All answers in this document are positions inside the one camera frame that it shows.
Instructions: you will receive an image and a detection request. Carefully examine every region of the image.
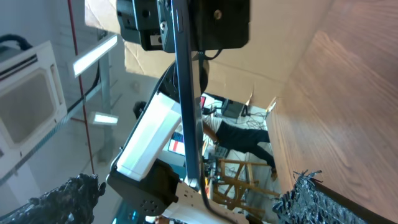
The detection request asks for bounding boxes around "black USB charging cable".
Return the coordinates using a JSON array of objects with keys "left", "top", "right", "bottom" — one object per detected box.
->
[{"left": 198, "top": 161, "right": 237, "bottom": 224}]

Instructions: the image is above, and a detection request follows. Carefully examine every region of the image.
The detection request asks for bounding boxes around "lower ceiling light panel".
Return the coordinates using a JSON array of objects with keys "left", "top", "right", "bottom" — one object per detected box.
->
[{"left": 88, "top": 111, "right": 119, "bottom": 126}]

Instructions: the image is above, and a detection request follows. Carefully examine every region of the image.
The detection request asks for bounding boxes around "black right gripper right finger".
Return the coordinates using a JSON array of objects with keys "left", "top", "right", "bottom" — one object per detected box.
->
[{"left": 272, "top": 170, "right": 379, "bottom": 223}]

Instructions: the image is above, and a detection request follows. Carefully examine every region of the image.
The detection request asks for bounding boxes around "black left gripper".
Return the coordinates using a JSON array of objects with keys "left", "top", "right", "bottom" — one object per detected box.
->
[{"left": 116, "top": 0, "right": 250, "bottom": 53}]

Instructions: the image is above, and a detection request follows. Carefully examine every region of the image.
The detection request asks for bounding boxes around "upper ceiling light panel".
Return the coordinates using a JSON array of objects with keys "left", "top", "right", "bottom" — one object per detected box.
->
[{"left": 68, "top": 34, "right": 118, "bottom": 78}]

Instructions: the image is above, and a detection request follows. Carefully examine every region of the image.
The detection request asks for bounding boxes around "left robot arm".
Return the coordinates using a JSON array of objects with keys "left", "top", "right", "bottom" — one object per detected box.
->
[{"left": 106, "top": 0, "right": 250, "bottom": 223}]

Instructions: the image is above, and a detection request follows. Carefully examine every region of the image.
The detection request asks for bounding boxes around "white ceiling air conditioner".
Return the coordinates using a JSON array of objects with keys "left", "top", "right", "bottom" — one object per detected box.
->
[{"left": 1, "top": 42, "right": 67, "bottom": 179}]

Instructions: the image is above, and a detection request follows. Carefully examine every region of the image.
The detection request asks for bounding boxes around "person in dark clothes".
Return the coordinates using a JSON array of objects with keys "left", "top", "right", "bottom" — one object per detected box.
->
[{"left": 201, "top": 115, "right": 277, "bottom": 180}]

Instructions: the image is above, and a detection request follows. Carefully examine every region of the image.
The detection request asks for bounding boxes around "black Samsung Galaxy smartphone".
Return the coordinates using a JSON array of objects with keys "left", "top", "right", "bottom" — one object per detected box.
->
[{"left": 172, "top": 0, "right": 203, "bottom": 183}]

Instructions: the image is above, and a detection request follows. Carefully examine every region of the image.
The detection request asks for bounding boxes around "wooden chair frame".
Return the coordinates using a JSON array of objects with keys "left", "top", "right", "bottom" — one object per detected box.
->
[{"left": 212, "top": 159, "right": 279, "bottom": 218}]

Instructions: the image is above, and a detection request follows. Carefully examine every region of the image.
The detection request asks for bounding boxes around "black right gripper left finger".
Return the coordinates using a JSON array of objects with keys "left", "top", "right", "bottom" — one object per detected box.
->
[{"left": 1, "top": 174, "right": 106, "bottom": 224}]

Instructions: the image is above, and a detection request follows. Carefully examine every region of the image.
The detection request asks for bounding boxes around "red vertical pipe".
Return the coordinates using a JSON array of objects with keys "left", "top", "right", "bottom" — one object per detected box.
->
[{"left": 67, "top": 0, "right": 95, "bottom": 174}]

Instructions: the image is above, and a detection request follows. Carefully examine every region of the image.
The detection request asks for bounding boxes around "ceiling light panel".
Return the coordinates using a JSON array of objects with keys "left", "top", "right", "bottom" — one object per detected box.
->
[
  {"left": 88, "top": 111, "right": 119, "bottom": 126},
  {"left": 68, "top": 34, "right": 118, "bottom": 78}
]

